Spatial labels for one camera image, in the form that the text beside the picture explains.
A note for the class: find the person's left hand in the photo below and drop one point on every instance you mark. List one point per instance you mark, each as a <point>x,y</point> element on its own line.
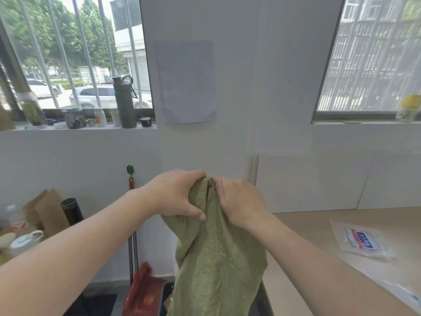
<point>171,194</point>

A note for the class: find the person's right hand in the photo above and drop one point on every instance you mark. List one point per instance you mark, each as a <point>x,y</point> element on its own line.
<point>241,202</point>

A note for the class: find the person's right fingers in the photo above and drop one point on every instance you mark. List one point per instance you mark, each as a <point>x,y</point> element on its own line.
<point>219,185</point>

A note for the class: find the person's left thumb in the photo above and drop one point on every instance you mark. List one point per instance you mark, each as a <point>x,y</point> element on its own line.
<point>196,212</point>

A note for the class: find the olive green cloth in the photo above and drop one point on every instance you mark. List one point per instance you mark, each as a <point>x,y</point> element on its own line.
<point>217,259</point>

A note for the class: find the person's right forearm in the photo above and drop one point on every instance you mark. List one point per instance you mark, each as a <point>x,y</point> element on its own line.
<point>315,273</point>

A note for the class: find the person's left forearm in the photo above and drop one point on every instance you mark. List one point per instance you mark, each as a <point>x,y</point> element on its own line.
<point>72,250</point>

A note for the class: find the red dustpan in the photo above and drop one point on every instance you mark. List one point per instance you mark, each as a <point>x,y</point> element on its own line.
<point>144,292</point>

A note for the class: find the small black cup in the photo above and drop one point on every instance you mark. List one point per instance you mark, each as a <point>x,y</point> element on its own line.
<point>146,122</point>

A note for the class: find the white paper sheet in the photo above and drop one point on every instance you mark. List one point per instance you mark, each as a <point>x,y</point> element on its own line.
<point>187,82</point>

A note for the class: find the small white pill bottle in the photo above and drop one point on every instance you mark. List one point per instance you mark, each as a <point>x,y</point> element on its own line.
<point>100,117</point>
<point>115,117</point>

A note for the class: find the black thermos flask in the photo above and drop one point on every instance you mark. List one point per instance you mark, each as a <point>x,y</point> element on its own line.
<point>72,212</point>

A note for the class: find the dark green water bottle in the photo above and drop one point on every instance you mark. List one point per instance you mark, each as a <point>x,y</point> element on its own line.
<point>125,101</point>

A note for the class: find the black floor mat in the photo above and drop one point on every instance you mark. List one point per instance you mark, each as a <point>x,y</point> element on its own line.
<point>95,306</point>

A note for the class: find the small ceramic tea cup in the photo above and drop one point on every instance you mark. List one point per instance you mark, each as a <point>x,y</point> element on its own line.
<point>91,122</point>

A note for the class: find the brown paper bag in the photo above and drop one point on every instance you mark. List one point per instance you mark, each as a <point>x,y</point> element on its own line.
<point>47,210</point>

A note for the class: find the clear bag with blue label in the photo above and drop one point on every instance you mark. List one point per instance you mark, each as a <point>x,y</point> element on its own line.
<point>360,239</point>

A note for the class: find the glass jar with grey lid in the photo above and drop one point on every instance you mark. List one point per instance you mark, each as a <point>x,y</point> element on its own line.
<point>73,117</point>

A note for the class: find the white car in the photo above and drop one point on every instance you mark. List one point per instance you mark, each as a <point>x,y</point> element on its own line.
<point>88,95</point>
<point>41,88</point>

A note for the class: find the window with metal bars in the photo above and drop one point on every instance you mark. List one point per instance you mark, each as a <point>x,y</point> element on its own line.
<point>132,46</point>

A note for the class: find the white box truck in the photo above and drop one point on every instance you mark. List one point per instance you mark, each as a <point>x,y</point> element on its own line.
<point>92,74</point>

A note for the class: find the white mug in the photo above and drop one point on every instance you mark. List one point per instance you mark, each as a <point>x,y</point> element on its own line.
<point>24,242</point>

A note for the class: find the plastic bottle with red label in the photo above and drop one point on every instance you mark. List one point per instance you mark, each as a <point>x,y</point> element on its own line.
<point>15,218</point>

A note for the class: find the glass jar with green plant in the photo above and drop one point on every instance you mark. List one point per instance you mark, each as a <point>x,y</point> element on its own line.
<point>31,110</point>

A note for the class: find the clear plastic bag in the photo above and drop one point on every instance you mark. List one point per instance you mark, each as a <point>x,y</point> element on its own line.
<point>394,283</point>

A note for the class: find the bottle with yellow flower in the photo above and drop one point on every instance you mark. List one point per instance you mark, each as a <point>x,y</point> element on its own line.
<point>409,106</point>

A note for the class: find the window with grey frame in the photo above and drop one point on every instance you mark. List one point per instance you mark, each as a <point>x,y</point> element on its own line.
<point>361,112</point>

